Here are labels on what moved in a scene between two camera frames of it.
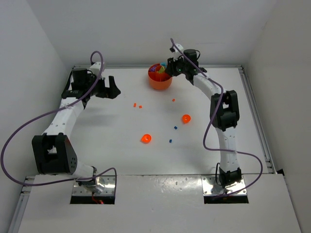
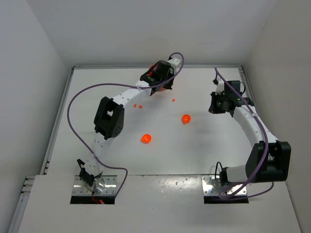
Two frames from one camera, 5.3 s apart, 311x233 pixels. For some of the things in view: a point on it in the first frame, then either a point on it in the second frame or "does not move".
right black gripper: x=171 y=68 -> x=217 y=106
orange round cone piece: x=186 y=118 does not move
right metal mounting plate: x=210 y=187 does not move
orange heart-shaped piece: x=146 y=138 does not move
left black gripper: x=103 y=88 -> x=165 y=85
